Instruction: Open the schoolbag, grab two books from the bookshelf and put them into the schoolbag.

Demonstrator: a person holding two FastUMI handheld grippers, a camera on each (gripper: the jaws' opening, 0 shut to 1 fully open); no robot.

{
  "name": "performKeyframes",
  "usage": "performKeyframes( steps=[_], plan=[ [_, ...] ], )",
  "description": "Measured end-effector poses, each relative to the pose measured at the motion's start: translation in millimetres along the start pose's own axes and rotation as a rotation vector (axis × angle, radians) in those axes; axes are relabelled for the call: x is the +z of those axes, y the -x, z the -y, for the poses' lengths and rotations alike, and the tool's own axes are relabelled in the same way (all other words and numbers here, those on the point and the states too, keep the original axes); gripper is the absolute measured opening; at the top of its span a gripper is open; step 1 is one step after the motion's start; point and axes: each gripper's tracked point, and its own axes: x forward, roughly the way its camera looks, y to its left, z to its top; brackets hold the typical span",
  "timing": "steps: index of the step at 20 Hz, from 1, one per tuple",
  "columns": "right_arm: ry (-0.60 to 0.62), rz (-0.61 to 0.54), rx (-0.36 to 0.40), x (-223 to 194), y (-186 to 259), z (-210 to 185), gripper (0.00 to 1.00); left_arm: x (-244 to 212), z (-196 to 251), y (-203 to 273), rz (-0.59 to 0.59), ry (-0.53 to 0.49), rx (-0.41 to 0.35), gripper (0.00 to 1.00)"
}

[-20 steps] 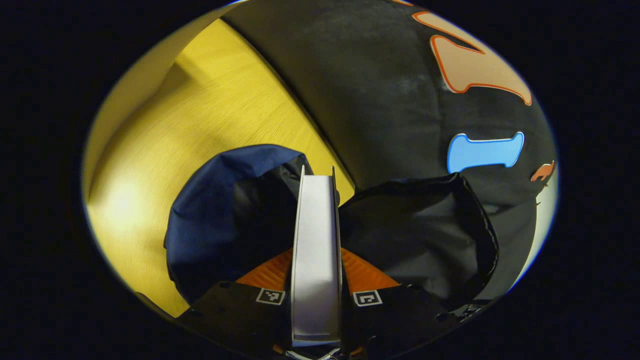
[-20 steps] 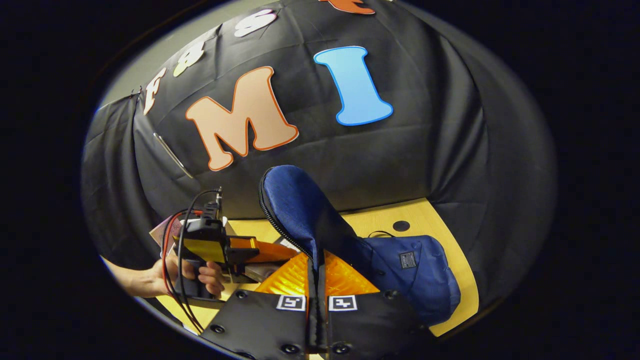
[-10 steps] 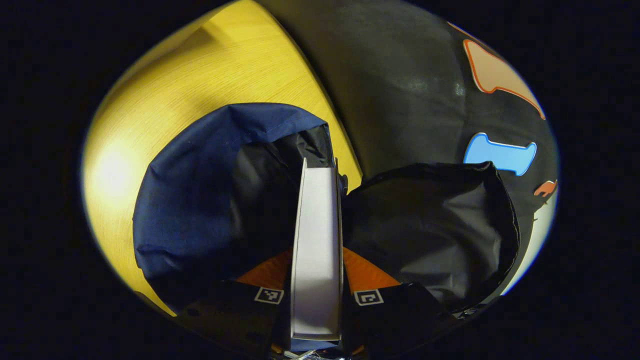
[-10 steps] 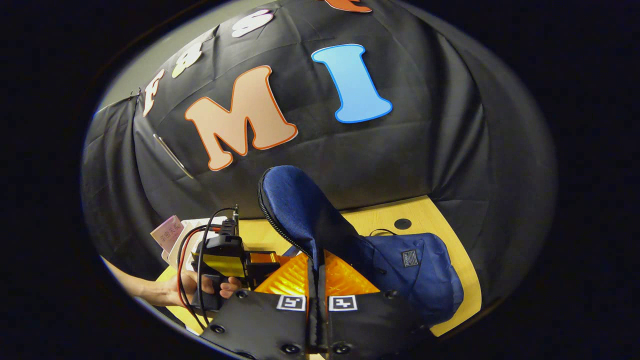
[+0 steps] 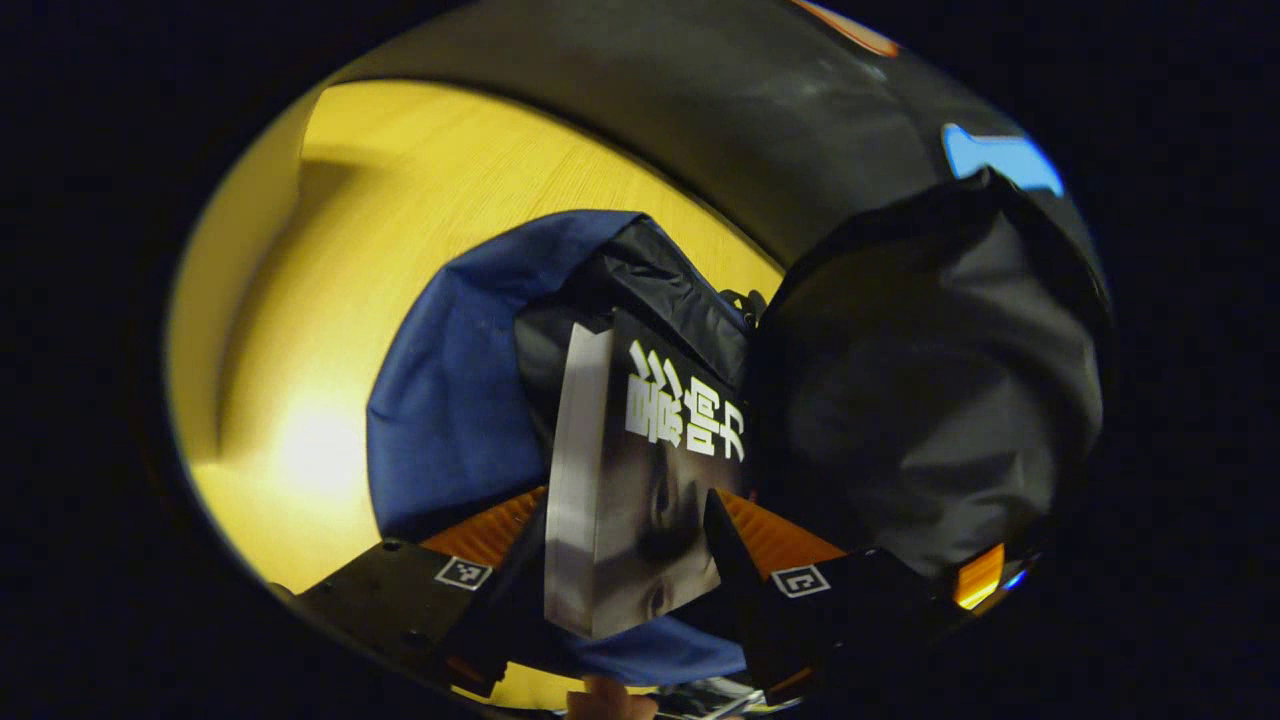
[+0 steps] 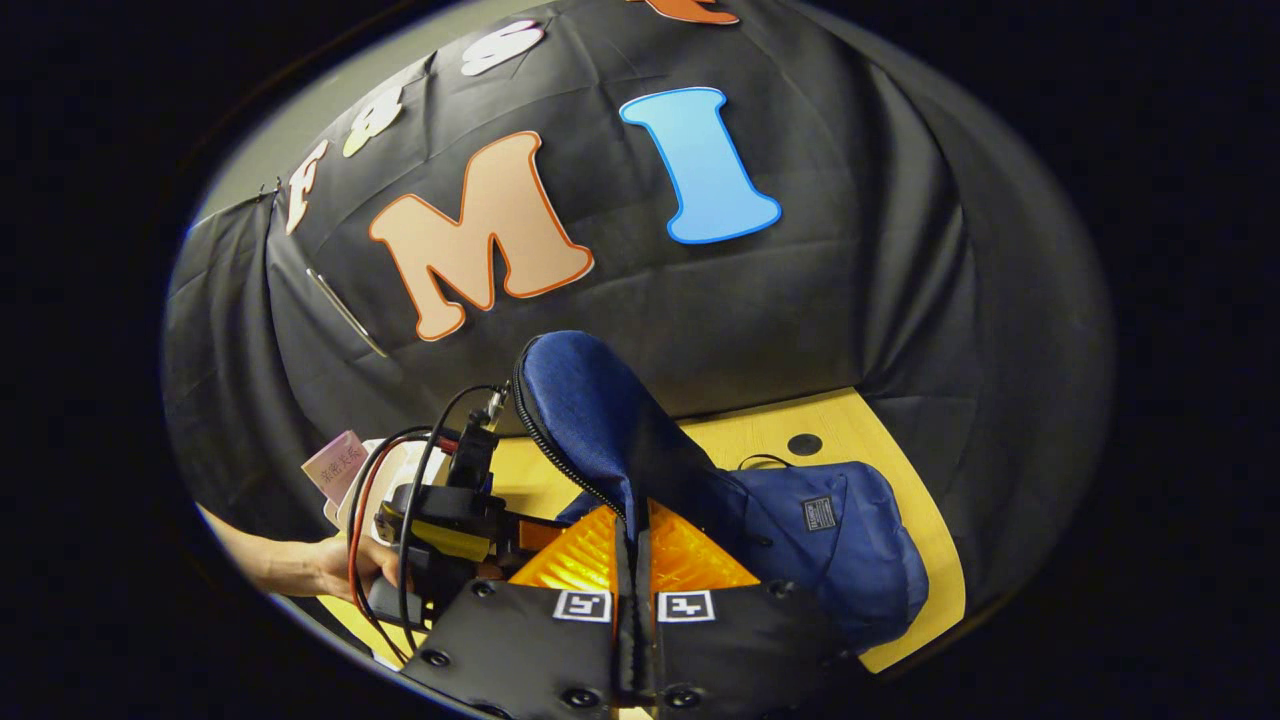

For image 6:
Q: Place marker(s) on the blue schoolbag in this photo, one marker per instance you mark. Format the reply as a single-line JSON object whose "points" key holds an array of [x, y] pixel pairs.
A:
{"points": [[600, 420]]}

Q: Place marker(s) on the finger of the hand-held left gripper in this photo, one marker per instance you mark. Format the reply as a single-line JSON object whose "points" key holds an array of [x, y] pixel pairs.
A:
{"points": [[535, 535]]}

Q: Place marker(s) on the white plastic bookshelf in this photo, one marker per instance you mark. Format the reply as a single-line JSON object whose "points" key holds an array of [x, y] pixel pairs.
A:
{"points": [[395, 465]]}

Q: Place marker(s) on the black round table grommet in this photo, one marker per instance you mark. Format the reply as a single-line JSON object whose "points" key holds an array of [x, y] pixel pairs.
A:
{"points": [[805, 444]]}

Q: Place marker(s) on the black backdrop cloth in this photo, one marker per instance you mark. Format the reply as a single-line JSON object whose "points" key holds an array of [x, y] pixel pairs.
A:
{"points": [[850, 250]]}

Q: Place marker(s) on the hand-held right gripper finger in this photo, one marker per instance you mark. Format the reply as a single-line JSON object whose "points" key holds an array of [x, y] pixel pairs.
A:
{"points": [[648, 640], [626, 640]]}

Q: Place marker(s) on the pink book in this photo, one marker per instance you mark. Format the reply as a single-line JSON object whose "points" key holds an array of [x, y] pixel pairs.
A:
{"points": [[338, 465]]}

